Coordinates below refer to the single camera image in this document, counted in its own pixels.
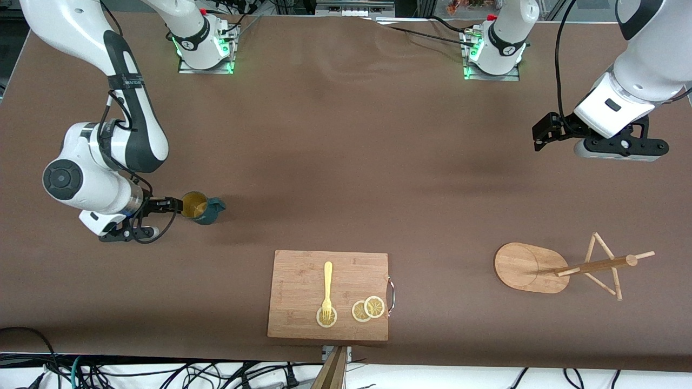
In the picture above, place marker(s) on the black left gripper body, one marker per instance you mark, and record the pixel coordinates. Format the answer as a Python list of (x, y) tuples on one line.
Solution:
[(565, 128)]

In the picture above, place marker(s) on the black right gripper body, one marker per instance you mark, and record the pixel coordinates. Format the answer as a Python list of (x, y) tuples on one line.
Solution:
[(153, 205)]

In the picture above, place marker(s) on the teal mug with yellow inside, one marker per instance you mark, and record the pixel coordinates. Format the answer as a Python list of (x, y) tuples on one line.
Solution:
[(204, 213)]

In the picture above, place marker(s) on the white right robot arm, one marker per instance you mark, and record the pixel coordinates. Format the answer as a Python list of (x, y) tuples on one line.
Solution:
[(54, 21)]

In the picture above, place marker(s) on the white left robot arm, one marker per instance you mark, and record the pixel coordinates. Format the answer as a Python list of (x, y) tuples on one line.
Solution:
[(649, 59)]

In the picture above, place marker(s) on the wooden mug rack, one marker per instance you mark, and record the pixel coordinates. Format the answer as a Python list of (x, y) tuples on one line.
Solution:
[(527, 267)]

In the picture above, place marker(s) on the reddish artificial plant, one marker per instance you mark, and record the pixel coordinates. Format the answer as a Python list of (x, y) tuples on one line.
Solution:
[(467, 5)]

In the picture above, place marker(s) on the bamboo cutting board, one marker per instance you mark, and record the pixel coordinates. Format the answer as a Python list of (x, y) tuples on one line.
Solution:
[(297, 286)]

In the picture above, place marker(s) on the yellow plastic fork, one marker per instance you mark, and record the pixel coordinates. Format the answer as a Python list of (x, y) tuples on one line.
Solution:
[(327, 281)]

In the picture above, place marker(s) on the brown table cover mat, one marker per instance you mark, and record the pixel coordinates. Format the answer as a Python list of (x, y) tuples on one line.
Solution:
[(346, 162)]

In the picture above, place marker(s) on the lemon slice under fork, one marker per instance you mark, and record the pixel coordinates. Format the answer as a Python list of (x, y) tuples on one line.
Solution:
[(320, 321)]

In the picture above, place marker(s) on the grey power strip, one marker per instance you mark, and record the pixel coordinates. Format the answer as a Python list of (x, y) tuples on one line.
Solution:
[(354, 7)]

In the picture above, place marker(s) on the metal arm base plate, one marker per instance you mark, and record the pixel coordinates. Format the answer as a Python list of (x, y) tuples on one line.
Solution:
[(492, 78), (205, 71)]

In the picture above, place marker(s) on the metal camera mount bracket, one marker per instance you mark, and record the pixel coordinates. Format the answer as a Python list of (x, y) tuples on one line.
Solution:
[(348, 354)]

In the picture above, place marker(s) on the brown camera mount beam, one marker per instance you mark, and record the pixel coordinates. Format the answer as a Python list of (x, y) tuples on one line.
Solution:
[(331, 375)]

